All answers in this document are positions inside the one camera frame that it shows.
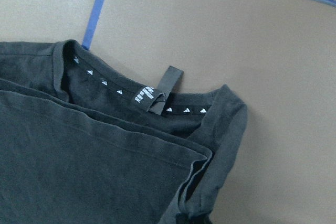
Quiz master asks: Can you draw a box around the black graphic t-shirt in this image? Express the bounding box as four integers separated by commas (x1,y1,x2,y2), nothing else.
1,40,247,223

